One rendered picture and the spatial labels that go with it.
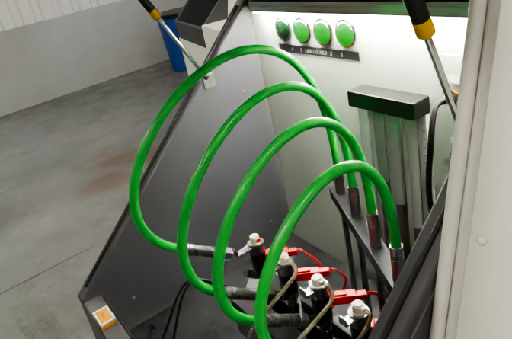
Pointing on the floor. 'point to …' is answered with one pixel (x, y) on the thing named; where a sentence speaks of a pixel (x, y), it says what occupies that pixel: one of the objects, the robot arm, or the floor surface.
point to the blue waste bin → (172, 39)
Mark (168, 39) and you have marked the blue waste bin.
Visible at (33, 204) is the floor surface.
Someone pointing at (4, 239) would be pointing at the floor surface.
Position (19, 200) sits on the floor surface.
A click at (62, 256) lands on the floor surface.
